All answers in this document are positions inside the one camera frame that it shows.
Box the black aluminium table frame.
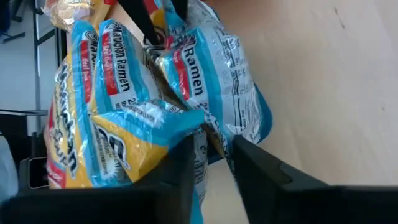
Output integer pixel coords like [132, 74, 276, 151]
[55, 27, 68, 62]

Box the grey metal post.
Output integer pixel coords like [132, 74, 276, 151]
[32, 0, 42, 134]

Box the yellow Maruchan ramen pack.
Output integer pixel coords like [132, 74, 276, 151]
[41, 0, 110, 32]

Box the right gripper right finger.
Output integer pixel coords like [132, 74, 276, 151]
[233, 136, 293, 224]

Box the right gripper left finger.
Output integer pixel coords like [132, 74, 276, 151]
[136, 136, 196, 224]

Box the grey horizontal bar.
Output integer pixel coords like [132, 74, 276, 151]
[0, 108, 48, 116]

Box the black white-edged box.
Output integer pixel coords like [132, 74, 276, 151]
[18, 156, 50, 191]

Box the blue plastic bin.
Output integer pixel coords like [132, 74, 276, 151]
[190, 82, 274, 224]

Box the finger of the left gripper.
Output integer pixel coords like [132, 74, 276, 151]
[119, 0, 160, 46]
[172, 0, 190, 22]

